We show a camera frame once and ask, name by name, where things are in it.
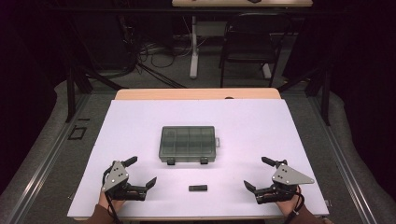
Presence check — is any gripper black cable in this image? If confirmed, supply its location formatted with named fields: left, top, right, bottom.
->
left=102, top=166, right=123, bottom=224
left=283, top=186, right=305, bottom=224

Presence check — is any person's left hand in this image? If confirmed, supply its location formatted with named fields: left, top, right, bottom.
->
left=98, top=189, right=125, bottom=216

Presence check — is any black metal frame leg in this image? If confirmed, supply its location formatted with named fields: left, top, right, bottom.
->
left=64, top=60, right=125, bottom=123
left=276, top=64, right=332, bottom=126

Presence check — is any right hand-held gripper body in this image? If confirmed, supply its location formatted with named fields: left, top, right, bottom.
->
left=254, top=162, right=316, bottom=205

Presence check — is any aluminium floor rail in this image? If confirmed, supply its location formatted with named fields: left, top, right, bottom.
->
left=306, top=96, right=378, bottom=224
left=6, top=92, right=92, bottom=224

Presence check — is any wooden desk with white legs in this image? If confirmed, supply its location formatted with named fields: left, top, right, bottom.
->
left=171, top=0, right=314, bottom=79

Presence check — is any wooden table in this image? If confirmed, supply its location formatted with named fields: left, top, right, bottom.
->
left=73, top=88, right=282, bottom=222

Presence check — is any grey plastic compartment box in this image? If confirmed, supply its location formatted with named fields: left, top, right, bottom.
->
left=158, top=125, right=220, bottom=166

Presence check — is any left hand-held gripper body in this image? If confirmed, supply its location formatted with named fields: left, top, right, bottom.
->
left=102, top=161, right=148, bottom=202

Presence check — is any tangle of floor cables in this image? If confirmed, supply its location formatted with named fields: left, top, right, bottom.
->
left=134, top=34, right=200, bottom=71

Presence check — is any black folding chair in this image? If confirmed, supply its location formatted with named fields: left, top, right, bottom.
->
left=219, top=12, right=292, bottom=88

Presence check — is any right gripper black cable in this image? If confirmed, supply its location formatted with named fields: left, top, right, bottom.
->
left=283, top=186, right=305, bottom=224

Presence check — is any person's right hand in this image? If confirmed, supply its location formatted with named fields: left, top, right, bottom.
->
left=275, top=186, right=303, bottom=217

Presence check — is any white table mat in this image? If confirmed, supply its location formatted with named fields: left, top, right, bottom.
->
left=66, top=98, right=330, bottom=218

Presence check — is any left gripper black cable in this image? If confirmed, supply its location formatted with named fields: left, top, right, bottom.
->
left=102, top=166, right=123, bottom=224

